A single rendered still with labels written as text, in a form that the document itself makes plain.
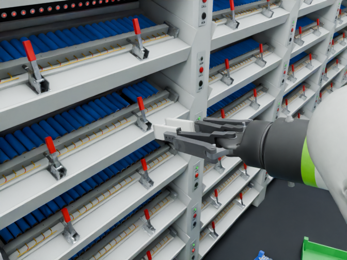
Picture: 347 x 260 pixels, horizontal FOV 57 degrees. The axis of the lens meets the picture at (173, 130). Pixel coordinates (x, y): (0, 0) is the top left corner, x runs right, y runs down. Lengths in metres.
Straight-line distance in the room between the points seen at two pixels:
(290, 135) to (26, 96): 0.45
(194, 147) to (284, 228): 1.45
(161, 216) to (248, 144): 0.72
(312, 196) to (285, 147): 1.75
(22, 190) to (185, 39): 0.56
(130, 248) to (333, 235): 1.23
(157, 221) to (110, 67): 0.61
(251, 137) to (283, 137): 0.05
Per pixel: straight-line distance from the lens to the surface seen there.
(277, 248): 1.83
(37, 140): 0.78
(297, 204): 2.11
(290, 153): 0.46
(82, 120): 0.84
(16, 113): 0.63
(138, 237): 1.11
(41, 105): 0.65
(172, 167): 1.06
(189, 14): 0.91
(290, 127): 0.47
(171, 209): 1.19
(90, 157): 0.78
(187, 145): 0.53
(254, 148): 0.49
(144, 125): 0.86
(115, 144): 0.82
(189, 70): 0.95
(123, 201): 0.94
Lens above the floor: 1.33
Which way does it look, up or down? 29 degrees down
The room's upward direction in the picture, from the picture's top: straight up
